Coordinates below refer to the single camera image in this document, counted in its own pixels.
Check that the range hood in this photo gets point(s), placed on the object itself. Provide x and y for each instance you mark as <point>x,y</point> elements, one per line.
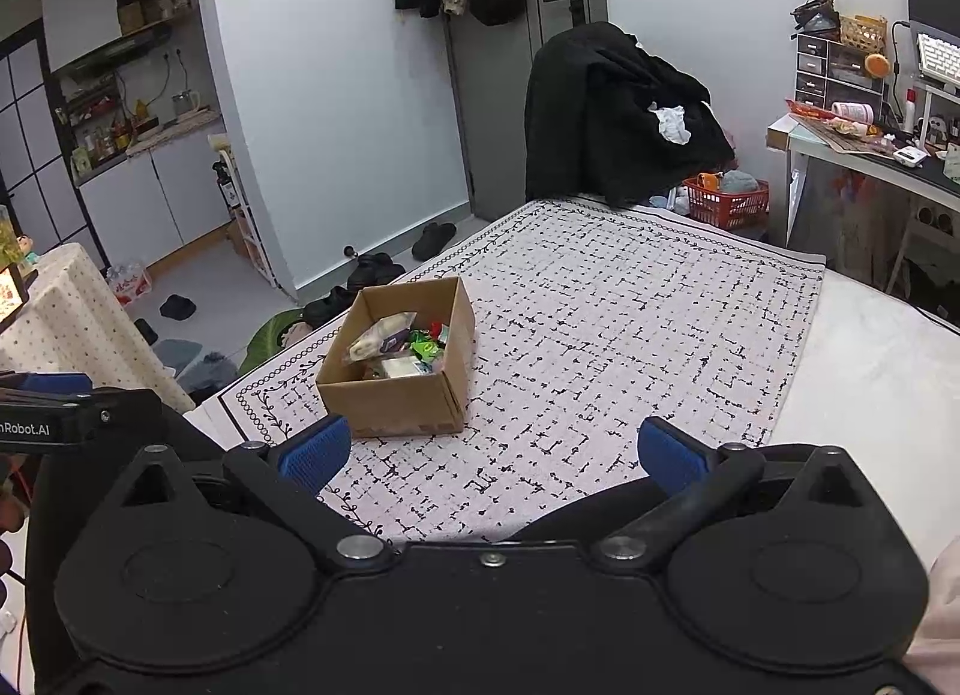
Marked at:
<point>109,58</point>

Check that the white bottle red cap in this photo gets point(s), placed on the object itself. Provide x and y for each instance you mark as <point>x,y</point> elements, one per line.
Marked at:
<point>911,114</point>

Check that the clear bag red print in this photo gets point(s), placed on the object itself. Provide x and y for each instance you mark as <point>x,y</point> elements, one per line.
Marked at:
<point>129,284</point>

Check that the white desk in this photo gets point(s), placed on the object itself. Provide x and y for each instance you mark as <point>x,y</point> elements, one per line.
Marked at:
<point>862,163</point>

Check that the small white device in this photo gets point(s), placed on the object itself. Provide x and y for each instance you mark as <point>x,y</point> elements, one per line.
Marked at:
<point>909,157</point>

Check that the person's light clothing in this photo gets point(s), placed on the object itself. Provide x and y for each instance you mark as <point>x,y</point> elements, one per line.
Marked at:
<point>937,627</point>

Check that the bright green snack packet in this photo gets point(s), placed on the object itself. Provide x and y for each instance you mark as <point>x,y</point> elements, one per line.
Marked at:
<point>426,349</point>

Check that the dotted beige tablecloth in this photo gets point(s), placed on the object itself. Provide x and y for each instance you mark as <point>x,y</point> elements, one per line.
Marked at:
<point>75,320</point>

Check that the black bottle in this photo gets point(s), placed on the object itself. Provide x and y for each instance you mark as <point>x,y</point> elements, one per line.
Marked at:
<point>221,181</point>

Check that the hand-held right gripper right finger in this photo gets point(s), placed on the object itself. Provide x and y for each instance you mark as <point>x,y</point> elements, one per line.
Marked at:
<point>673,456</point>

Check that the black grid partition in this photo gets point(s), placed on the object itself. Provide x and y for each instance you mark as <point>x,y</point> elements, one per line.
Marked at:
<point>37,163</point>

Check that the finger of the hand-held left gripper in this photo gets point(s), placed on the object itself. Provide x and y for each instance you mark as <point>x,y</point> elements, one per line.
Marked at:
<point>45,383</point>

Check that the grey-blue cloth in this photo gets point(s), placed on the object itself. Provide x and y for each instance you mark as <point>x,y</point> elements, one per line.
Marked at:
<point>739,181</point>

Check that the white keyboard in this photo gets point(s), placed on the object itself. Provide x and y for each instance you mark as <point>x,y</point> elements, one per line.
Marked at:
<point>939,59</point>

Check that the wicker basket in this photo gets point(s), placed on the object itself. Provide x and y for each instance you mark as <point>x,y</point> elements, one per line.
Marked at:
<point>862,33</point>

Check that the white kitchen cabinet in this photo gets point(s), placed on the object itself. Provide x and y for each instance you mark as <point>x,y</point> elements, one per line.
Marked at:
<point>150,200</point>

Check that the pink printed roll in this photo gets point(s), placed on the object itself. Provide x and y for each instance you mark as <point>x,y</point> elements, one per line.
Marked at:
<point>851,112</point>

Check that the glass jug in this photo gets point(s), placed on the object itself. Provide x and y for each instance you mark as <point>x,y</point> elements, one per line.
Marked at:
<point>186,106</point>

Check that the cream blue-label snack packet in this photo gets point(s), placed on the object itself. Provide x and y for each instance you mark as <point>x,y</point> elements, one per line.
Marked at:
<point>375,337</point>

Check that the clear white snack packet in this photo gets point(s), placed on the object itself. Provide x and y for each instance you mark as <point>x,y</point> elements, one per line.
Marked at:
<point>401,367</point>

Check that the dark small bag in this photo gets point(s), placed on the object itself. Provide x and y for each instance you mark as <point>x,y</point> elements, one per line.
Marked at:
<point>816,11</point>

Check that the black jacket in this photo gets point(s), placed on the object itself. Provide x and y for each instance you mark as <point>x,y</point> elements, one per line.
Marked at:
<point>592,118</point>

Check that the grey fluffy rug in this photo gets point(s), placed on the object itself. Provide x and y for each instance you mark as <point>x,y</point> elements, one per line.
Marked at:
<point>199,369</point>

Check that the red plastic basket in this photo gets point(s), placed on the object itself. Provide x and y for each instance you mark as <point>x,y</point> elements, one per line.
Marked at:
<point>726,208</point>

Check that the red orange flat packet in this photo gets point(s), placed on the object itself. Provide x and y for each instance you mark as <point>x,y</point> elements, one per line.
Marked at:
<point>808,110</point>

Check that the grey drawer organiser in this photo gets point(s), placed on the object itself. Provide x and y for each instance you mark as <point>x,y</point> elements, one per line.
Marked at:
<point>832,73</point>

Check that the patterned white blanket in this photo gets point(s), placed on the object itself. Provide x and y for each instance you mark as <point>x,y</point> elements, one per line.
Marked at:
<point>600,328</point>

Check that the white bed sheet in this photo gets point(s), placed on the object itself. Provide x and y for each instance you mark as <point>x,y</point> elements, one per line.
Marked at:
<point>870,380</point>

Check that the white narrow rack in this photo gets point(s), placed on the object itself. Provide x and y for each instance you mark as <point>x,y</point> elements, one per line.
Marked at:
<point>244,215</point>

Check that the white cloth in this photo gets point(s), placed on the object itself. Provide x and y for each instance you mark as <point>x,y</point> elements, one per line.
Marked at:
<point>671,125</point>

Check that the white monitor riser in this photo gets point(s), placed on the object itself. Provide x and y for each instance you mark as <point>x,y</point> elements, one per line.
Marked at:
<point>934,91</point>

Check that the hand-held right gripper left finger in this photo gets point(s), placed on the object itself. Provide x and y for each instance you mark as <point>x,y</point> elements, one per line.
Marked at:
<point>315,455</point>

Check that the black slipper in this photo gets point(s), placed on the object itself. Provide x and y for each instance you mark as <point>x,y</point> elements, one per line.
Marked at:
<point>178,306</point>
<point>433,241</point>

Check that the black chunky shoe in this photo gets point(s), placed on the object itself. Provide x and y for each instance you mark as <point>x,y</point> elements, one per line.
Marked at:
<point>328,307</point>
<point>381,262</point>
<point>375,278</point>

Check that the green cartoon floor mat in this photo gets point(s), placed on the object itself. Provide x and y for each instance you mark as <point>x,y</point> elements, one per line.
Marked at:
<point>277,343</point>

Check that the person's left hand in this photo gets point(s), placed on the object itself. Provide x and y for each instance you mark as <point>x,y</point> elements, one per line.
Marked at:
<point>10,513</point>

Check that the cardboard box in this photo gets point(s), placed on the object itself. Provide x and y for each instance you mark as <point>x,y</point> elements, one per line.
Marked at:
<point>397,406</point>

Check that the white upper cabinet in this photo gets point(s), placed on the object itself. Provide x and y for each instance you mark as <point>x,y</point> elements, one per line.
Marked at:
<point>79,5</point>

